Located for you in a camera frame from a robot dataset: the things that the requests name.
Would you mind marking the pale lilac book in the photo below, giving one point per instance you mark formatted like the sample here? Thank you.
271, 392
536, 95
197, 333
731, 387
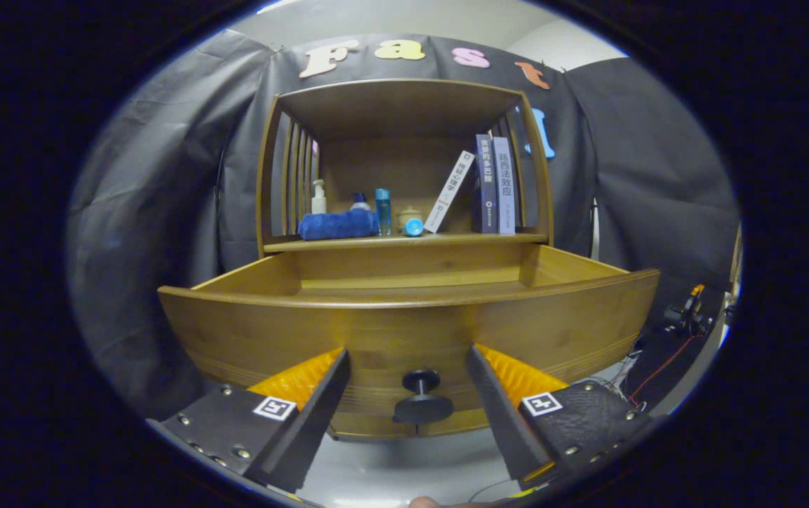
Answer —
505, 190

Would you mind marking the white pump bottle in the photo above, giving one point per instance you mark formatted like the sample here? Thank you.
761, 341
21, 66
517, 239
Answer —
318, 203

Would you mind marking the black and orange tool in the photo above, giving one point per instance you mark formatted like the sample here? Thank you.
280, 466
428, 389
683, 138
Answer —
690, 310

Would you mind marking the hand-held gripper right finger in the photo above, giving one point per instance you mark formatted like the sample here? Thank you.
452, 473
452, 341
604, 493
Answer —
498, 416

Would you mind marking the light blue tube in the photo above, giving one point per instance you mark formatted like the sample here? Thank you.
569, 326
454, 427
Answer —
414, 227

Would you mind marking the wooden drawer with black knob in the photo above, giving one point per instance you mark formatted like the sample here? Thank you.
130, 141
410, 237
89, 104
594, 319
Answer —
376, 331

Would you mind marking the beige lidded teacup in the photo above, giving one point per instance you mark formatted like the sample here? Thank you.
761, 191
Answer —
408, 215

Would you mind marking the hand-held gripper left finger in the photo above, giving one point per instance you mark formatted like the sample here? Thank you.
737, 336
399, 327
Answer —
316, 423

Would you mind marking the white bottle with blue cap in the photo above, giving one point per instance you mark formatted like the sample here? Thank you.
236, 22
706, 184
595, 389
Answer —
360, 203

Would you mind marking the wooden cabinet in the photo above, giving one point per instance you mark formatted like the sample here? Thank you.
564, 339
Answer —
404, 169

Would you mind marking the dark blue book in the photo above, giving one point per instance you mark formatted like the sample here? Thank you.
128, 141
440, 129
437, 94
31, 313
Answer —
486, 183

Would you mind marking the black backdrop cloth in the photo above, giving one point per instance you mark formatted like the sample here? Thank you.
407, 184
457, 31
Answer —
157, 212

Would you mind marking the white book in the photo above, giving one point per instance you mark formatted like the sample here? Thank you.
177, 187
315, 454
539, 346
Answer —
449, 192

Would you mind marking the blue folded towel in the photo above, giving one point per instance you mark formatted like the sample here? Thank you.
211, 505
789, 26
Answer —
337, 226

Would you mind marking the slim teal bottle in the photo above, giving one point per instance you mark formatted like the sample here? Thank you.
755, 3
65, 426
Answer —
382, 212

